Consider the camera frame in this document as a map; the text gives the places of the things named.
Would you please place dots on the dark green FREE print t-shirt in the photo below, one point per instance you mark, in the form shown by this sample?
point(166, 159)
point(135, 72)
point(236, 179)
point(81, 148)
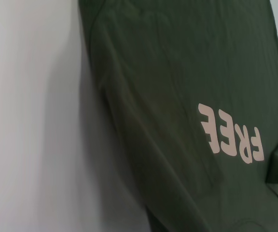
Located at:
point(165, 96)

